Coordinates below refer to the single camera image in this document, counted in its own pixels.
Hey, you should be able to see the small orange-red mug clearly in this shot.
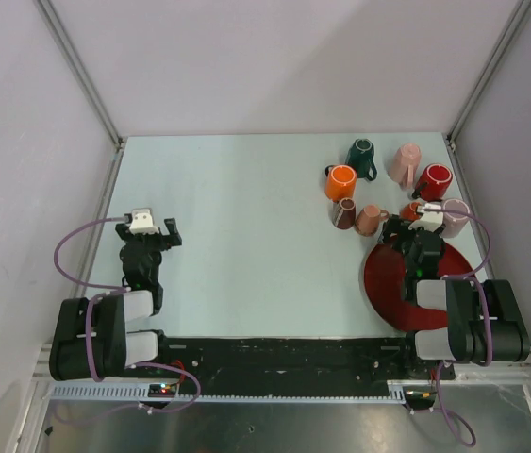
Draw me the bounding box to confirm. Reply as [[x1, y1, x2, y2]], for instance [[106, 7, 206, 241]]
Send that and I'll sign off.
[[400, 201, 422, 222]]

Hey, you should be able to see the salmon pink printed mug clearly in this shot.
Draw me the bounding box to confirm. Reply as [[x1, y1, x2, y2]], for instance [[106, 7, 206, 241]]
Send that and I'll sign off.
[[355, 204, 390, 237]]

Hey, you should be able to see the brown patterned mug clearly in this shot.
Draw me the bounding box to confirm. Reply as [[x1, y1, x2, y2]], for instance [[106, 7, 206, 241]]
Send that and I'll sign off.
[[332, 197, 357, 230]]

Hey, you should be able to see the large orange mug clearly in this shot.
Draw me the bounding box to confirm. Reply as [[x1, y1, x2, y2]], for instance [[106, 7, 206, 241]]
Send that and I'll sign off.
[[324, 165, 357, 202]]

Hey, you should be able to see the dark green mug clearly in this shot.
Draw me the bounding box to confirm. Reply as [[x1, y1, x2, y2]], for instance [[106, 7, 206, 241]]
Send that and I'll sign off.
[[345, 139, 377, 182]]

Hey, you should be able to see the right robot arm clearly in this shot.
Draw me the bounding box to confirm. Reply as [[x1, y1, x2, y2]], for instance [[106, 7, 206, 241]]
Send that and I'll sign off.
[[363, 215, 531, 378]]

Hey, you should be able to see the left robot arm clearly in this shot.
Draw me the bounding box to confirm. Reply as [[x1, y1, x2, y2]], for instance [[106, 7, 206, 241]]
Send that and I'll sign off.
[[49, 210, 182, 382]]

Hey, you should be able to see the mauve mug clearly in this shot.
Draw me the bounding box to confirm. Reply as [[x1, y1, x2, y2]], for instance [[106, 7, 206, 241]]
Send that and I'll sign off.
[[440, 198, 471, 239]]

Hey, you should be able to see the red mug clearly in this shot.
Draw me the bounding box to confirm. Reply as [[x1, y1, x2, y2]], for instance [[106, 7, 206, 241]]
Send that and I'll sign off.
[[411, 163, 454, 202]]

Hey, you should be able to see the light pink mug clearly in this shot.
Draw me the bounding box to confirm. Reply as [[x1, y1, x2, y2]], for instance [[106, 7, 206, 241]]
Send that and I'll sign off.
[[388, 143, 422, 190]]

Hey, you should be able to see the round red tray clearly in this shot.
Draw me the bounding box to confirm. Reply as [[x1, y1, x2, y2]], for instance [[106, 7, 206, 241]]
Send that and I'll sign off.
[[363, 244, 483, 333]]

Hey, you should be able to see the small circuit board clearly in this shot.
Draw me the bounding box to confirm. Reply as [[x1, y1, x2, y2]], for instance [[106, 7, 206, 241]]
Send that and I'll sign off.
[[148, 383, 177, 398]]

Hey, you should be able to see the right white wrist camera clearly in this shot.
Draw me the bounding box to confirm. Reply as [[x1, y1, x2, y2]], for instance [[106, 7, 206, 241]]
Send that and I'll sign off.
[[410, 203, 443, 232]]

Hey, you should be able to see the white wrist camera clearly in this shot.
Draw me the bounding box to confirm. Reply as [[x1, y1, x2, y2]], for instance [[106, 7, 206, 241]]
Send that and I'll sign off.
[[125, 208, 160, 235], [410, 203, 443, 232]]

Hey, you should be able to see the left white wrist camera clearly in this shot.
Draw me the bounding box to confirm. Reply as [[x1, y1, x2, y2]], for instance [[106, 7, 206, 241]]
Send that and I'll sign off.
[[125, 208, 160, 235]]

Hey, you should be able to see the white slotted cable duct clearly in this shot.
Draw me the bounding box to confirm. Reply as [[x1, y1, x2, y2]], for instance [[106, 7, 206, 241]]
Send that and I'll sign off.
[[50, 382, 436, 404]]

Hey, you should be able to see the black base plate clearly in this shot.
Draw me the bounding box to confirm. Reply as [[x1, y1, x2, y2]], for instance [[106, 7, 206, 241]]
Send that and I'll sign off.
[[156, 337, 437, 398]]

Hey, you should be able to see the right aluminium frame post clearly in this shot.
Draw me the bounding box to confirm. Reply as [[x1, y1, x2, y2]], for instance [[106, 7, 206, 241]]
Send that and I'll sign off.
[[444, 0, 531, 144]]

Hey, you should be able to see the aluminium frame post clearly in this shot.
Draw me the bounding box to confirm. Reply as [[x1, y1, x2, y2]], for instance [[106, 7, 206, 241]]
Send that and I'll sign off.
[[444, 0, 531, 144], [32, 0, 126, 148]]

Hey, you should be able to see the left aluminium frame post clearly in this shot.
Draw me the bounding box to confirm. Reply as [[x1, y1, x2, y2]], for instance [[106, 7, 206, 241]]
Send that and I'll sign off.
[[32, 0, 126, 148]]

